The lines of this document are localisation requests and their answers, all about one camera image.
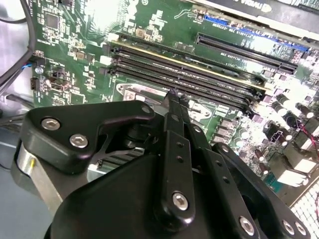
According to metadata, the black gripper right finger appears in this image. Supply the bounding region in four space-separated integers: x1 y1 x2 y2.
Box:
180 94 313 239

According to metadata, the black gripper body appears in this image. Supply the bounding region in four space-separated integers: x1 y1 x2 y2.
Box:
43 153 250 239

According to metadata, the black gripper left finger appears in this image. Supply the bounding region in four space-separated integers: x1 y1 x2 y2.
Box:
11 89 197 228

